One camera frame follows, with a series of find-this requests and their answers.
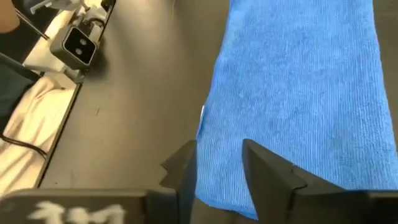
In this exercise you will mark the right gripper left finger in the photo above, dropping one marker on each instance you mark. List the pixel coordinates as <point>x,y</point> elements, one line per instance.
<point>124,205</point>

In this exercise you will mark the person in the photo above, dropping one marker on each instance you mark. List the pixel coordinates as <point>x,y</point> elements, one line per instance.
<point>31,124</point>

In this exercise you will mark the grey two-lens camera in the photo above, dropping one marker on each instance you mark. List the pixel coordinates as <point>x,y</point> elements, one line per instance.
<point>76,46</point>

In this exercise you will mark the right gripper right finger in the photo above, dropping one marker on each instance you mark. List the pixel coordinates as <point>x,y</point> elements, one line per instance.
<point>280,193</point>

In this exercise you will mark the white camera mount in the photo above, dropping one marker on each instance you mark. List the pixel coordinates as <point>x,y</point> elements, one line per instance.
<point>46,56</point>

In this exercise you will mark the blue microfiber towel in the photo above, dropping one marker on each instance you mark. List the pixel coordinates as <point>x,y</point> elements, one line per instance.
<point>295,93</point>

